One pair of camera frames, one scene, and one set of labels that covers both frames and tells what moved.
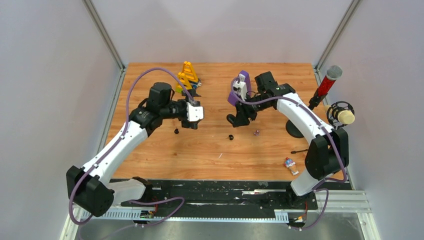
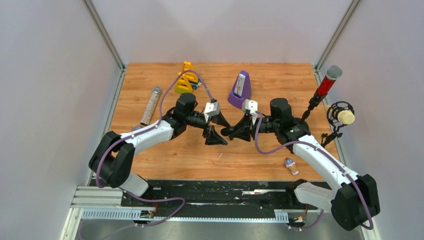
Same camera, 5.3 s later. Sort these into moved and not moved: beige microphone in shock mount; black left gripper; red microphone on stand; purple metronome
Moved: black left gripper
Not moved: beige microphone in shock mount; purple metronome; red microphone on stand
